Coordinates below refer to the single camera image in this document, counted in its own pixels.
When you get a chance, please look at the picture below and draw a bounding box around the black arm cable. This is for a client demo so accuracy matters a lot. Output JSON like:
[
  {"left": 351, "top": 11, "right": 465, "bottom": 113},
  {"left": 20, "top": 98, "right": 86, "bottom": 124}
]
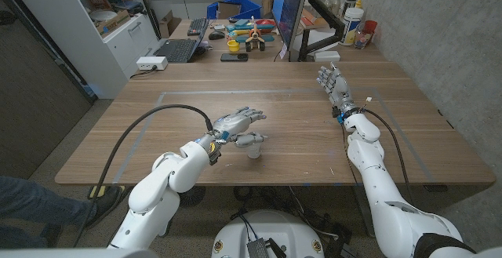
[
  {"left": 362, "top": 107, "right": 415, "bottom": 207},
  {"left": 72, "top": 104, "right": 215, "bottom": 248}
]

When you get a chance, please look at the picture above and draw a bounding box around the wooden toy plane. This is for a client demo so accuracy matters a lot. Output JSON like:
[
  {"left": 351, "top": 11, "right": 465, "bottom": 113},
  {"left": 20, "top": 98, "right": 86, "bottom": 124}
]
[{"left": 235, "top": 15, "right": 275, "bottom": 53}]

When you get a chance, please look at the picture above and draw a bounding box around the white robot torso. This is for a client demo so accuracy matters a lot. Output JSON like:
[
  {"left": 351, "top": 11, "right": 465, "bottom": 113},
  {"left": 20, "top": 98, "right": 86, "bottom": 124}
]
[{"left": 211, "top": 209, "right": 326, "bottom": 258}]

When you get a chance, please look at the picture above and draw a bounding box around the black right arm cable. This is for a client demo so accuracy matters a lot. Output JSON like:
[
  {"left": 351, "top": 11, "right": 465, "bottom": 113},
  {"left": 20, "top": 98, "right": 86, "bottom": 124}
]
[{"left": 362, "top": 107, "right": 415, "bottom": 207}]

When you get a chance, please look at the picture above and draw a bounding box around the black laptop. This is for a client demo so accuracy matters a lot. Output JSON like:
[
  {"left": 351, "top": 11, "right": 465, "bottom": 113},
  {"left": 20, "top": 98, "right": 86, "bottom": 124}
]
[{"left": 155, "top": 18, "right": 209, "bottom": 64}]

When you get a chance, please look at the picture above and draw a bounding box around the computer monitor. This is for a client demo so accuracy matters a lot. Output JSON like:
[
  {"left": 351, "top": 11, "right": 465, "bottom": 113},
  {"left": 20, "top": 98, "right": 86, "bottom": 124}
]
[{"left": 271, "top": 0, "right": 311, "bottom": 62}]

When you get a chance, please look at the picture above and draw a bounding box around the clear glass jar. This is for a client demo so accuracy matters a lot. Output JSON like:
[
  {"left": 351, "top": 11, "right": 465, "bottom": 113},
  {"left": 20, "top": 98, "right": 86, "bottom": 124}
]
[{"left": 355, "top": 29, "right": 372, "bottom": 50}]

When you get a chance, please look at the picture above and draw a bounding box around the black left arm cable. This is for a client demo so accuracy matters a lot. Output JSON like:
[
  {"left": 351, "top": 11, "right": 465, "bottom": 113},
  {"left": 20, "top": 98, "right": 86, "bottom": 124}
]
[{"left": 72, "top": 104, "right": 215, "bottom": 248}]

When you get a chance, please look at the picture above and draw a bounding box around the white flat box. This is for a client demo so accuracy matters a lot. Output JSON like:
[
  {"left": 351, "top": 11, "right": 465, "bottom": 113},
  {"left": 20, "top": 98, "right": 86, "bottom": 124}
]
[{"left": 313, "top": 50, "right": 341, "bottom": 63}]

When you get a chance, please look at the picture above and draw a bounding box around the blue plastic bin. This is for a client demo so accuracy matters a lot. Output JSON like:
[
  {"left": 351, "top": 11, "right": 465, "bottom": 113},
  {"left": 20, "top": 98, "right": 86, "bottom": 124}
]
[{"left": 206, "top": 0, "right": 263, "bottom": 20}]

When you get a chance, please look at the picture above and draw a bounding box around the black keyboard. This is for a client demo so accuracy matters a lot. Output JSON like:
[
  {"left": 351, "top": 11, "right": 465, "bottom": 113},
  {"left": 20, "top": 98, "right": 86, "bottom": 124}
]
[{"left": 187, "top": 17, "right": 209, "bottom": 37}]

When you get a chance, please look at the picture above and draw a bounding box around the yellow floor pad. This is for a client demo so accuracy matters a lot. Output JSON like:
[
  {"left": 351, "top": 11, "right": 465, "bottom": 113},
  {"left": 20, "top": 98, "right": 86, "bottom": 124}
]
[{"left": 88, "top": 185, "right": 126, "bottom": 199}]

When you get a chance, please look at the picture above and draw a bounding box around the black shoe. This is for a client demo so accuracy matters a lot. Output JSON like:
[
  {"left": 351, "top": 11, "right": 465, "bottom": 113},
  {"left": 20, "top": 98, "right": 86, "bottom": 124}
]
[{"left": 82, "top": 185, "right": 123, "bottom": 230}]

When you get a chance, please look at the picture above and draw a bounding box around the white labelled canister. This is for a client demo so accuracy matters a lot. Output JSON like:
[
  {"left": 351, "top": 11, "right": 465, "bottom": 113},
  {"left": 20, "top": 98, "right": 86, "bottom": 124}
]
[{"left": 340, "top": 6, "right": 365, "bottom": 47}]

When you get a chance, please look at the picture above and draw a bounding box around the white shelf cabinet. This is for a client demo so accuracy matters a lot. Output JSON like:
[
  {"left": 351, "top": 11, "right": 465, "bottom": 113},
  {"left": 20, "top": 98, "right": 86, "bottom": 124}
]
[{"left": 2, "top": 0, "right": 160, "bottom": 100}]

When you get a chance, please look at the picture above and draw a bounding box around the white string spool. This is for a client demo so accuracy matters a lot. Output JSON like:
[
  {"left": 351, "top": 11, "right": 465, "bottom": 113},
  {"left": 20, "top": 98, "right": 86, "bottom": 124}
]
[{"left": 246, "top": 144, "right": 263, "bottom": 160}]

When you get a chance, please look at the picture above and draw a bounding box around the black smartphone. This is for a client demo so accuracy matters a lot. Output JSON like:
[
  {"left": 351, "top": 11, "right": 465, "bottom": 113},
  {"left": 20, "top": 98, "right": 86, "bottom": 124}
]
[{"left": 220, "top": 53, "right": 249, "bottom": 63}]

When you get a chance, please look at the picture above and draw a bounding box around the white power strip box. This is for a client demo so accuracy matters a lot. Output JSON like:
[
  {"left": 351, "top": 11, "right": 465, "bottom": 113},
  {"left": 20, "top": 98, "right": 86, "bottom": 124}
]
[{"left": 136, "top": 56, "right": 169, "bottom": 71}]

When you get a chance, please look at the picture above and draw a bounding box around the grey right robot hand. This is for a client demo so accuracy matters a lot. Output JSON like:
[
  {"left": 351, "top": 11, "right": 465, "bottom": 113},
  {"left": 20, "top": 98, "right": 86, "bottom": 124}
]
[{"left": 316, "top": 62, "right": 358, "bottom": 116}]

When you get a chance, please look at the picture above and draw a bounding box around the red bowl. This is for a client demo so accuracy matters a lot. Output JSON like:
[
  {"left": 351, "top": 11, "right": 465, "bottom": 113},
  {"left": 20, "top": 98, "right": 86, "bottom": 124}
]
[{"left": 255, "top": 18, "right": 277, "bottom": 35}]

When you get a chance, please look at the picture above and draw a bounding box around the person's leg in jeans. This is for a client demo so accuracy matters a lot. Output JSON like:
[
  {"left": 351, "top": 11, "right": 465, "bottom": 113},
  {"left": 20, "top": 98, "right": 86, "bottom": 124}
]
[{"left": 0, "top": 175, "right": 97, "bottom": 249}]

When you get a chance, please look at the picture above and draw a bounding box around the black round fan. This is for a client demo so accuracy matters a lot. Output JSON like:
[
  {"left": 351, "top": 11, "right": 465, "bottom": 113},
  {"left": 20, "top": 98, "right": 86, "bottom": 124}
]
[{"left": 179, "top": 186, "right": 207, "bottom": 208}]

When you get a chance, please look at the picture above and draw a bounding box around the small cardboard box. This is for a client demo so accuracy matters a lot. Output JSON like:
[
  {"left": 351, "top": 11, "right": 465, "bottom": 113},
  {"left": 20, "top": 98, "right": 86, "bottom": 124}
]
[{"left": 158, "top": 9, "right": 182, "bottom": 38}]

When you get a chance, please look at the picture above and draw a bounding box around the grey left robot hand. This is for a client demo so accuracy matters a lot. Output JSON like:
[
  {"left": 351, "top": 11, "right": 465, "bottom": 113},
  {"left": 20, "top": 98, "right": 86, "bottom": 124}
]
[{"left": 203, "top": 107, "right": 270, "bottom": 149}]

